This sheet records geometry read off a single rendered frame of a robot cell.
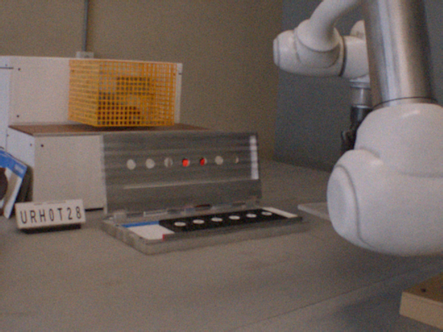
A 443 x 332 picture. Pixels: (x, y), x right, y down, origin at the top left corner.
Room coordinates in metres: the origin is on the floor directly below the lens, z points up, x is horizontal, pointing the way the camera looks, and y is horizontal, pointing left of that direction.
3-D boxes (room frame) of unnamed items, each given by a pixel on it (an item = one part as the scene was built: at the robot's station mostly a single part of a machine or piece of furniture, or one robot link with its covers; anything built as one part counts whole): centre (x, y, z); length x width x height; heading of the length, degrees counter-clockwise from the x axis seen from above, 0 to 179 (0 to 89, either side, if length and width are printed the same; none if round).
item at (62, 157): (1.75, 0.26, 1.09); 0.75 x 0.40 x 0.38; 127
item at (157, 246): (1.35, 0.02, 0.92); 0.44 x 0.21 x 0.04; 127
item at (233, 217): (1.35, -0.04, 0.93); 0.10 x 0.05 x 0.01; 37
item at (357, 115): (1.49, -0.35, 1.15); 0.08 x 0.07 x 0.09; 120
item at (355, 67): (1.48, -0.34, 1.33); 0.13 x 0.11 x 0.16; 95
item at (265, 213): (1.41, -0.11, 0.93); 0.10 x 0.05 x 0.01; 37
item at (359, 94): (1.49, -0.35, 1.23); 0.09 x 0.09 x 0.06
